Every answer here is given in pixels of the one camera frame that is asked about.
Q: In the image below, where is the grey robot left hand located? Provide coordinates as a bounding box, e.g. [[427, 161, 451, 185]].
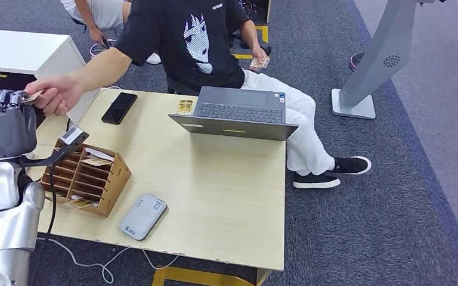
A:
[[0, 89, 38, 161]]

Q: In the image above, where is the person's left hand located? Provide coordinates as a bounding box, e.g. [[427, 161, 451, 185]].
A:
[[251, 45, 270, 72]]

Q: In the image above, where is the person's right hand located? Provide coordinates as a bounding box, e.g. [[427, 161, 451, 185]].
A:
[[24, 76, 84, 117]]

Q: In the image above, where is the brown printed hotel card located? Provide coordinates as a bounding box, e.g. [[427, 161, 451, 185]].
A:
[[20, 89, 47, 105]]

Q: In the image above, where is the person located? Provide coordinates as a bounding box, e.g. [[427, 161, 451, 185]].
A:
[[60, 0, 163, 66], [23, 0, 372, 189]]

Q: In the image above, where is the white card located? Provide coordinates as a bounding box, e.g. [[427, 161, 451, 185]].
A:
[[83, 147, 115, 163]]

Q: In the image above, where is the yellow printed card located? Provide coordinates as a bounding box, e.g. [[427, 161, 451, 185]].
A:
[[177, 100, 194, 116]]

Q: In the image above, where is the wooden card organizer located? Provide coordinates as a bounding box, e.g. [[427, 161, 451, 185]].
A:
[[40, 138, 132, 218]]

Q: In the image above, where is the black smartphone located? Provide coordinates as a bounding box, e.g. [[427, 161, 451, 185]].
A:
[[101, 92, 138, 126]]

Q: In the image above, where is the grey open laptop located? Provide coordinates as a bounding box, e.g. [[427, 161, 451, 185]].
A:
[[168, 86, 299, 142]]

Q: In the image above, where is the stool with chrome base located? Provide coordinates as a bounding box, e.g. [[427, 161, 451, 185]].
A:
[[70, 17, 119, 58]]

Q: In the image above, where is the white cabinet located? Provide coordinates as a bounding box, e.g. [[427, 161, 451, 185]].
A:
[[0, 28, 100, 125]]

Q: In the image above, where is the grey kiosk stand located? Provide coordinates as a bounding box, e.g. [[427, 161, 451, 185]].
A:
[[330, 0, 447, 120]]

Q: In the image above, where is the white phone charging cable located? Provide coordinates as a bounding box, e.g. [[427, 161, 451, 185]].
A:
[[91, 86, 122, 101]]

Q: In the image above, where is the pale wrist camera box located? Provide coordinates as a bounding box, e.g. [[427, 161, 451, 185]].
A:
[[60, 125, 89, 146]]

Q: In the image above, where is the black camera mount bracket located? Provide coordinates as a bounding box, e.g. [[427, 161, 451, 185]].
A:
[[18, 132, 90, 169]]

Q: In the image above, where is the black camera cable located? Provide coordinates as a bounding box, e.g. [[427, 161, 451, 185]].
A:
[[31, 166, 58, 286]]

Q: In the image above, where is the yellow desk frame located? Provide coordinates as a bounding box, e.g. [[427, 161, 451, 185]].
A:
[[151, 267, 273, 286]]

